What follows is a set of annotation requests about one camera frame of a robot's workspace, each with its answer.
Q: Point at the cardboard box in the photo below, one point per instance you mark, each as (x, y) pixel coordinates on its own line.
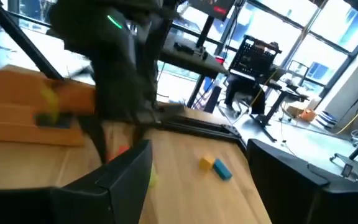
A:
(294, 110)

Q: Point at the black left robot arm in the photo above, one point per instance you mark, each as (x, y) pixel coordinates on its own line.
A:
(113, 62)

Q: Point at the black floor stand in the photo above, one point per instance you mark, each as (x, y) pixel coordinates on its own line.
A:
(356, 169)

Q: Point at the black monitor with red bar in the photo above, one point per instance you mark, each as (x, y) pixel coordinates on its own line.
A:
(210, 7)

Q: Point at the small red object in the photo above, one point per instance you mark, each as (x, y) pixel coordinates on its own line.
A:
(220, 59)

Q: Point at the large red block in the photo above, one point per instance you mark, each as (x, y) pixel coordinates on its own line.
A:
(120, 152)

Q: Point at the black diagonal frame strut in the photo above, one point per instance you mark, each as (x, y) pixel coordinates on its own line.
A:
(19, 34)

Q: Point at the black office desk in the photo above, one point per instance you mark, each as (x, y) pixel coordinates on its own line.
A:
(286, 93)

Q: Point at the orange plastic bin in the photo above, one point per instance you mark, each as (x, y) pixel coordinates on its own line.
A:
(11, 93)

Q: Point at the black aluminium table frame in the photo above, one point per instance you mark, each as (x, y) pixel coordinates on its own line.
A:
(204, 127)

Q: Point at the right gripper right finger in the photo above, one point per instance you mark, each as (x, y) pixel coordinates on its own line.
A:
(291, 202)

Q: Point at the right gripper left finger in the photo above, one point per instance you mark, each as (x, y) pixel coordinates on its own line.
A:
(89, 205)

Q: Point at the black pegboard desk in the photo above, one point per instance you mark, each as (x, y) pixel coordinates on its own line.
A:
(250, 59)

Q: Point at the medium blue block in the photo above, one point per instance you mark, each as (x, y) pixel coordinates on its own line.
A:
(222, 169)

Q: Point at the medium green block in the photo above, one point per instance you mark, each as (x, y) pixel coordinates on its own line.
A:
(51, 102)

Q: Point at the person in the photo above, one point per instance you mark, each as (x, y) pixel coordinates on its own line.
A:
(241, 90)

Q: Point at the small yellow block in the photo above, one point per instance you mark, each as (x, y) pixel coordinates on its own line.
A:
(206, 163)

